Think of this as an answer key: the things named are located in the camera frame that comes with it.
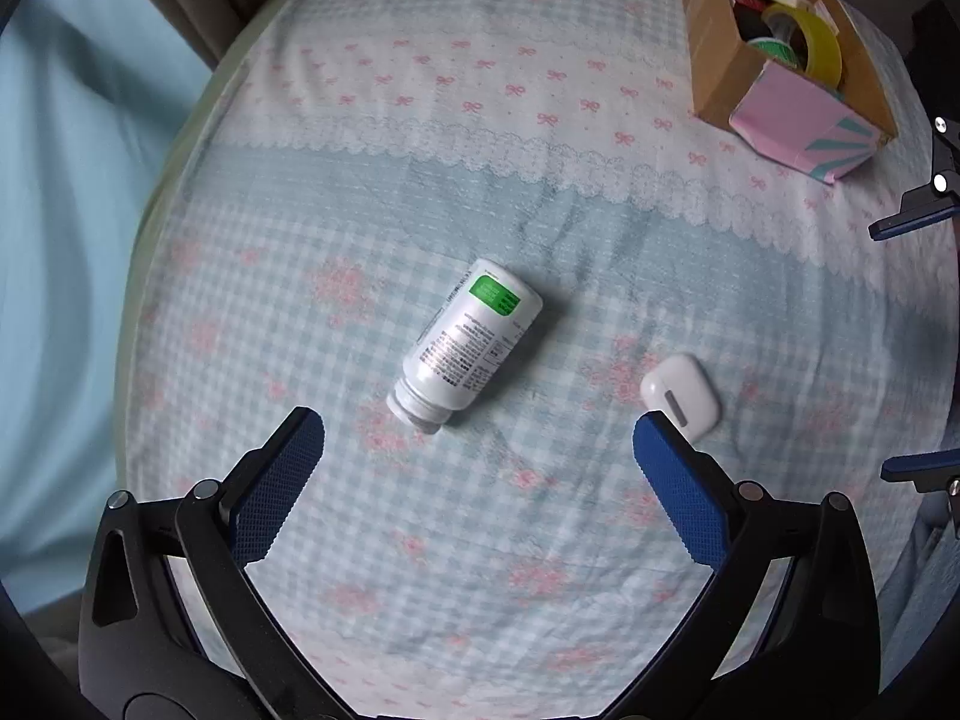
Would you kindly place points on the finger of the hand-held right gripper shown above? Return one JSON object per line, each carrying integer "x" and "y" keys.
{"x": 911, "y": 223}
{"x": 919, "y": 469}

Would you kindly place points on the cardboard box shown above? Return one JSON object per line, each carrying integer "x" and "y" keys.
{"x": 795, "y": 120}

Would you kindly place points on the grey-brown window curtain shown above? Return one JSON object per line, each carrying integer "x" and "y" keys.
{"x": 210, "y": 0}

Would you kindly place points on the white bottle with green label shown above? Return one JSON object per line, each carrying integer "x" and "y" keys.
{"x": 465, "y": 341}

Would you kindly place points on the blue grey cloth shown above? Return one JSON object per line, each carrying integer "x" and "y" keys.
{"x": 922, "y": 585}

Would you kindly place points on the checked floral bed sheet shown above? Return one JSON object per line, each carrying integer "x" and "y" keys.
{"x": 487, "y": 165}

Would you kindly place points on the white earbuds case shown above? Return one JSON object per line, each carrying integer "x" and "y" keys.
{"x": 686, "y": 394}

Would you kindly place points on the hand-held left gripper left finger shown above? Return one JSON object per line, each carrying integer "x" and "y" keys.
{"x": 277, "y": 491}

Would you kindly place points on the green tape roll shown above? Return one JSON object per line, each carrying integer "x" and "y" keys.
{"x": 780, "y": 54}

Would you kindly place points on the clear yellow tape roll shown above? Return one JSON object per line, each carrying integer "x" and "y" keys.
{"x": 821, "y": 37}

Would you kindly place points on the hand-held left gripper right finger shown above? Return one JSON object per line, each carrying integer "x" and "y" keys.
{"x": 682, "y": 495}

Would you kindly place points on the light blue hanging cloth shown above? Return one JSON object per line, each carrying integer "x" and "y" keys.
{"x": 52, "y": 240}

